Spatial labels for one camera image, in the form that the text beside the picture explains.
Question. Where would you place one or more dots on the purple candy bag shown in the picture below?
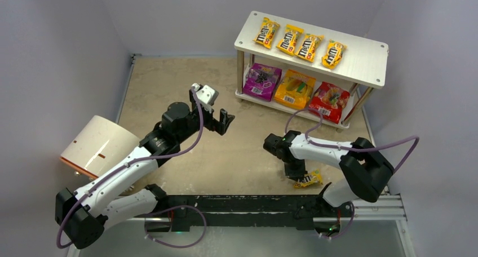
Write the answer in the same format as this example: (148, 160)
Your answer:
(261, 81)

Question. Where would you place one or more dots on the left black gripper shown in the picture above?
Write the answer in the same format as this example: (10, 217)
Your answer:
(211, 118)

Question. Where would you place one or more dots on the yellow m&m bag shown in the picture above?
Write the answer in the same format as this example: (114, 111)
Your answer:
(312, 178)
(288, 42)
(333, 55)
(308, 47)
(266, 33)

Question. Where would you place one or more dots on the white two-tier shelf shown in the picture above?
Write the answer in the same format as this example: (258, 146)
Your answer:
(362, 68)

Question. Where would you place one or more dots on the red candy bag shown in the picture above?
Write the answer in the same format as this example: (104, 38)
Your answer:
(329, 100)

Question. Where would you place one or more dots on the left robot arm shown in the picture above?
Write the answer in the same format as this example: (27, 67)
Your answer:
(85, 213)

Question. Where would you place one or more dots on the white cylinder roll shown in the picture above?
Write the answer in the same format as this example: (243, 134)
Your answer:
(99, 146)

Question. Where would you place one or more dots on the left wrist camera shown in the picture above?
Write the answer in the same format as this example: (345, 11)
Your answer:
(206, 95)

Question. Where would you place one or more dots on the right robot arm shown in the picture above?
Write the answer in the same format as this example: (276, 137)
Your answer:
(366, 171)

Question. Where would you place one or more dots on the orange candy bag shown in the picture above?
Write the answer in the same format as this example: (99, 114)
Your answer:
(295, 90)

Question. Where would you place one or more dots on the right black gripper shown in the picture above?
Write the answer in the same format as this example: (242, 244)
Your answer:
(295, 168)

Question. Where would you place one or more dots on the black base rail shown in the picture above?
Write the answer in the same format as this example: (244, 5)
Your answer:
(302, 212)

